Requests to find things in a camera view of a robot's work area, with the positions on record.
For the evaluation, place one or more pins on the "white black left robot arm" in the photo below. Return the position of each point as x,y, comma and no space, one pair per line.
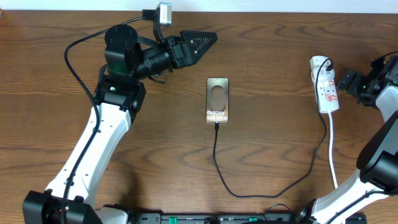
118,97

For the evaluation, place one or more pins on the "white power strip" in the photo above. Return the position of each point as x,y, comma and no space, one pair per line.
323,78

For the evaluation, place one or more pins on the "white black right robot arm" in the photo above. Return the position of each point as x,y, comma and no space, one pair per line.
375,177

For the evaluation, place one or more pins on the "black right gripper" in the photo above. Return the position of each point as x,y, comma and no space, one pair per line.
354,87

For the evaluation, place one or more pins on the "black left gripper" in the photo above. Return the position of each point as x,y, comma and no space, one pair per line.
179,53

